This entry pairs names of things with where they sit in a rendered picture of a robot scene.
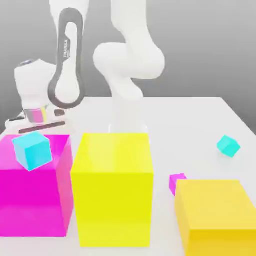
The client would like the small magenta cube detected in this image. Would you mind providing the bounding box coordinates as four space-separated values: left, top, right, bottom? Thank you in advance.
169 173 188 197

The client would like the large yellow box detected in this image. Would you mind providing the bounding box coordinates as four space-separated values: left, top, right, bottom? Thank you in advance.
70 132 155 248

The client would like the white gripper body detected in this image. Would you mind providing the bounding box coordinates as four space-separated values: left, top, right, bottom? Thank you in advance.
5 117 75 136

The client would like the large orange box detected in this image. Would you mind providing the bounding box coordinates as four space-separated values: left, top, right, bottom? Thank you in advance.
174 179 256 256

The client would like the small cyan cube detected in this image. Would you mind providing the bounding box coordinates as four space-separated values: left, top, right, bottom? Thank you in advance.
12 131 53 172

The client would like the small teal cube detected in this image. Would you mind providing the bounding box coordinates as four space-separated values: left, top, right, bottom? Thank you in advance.
216 134 242 159

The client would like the large magenta box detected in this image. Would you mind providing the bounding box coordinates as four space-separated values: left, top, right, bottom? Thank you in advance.
0 134 74 238

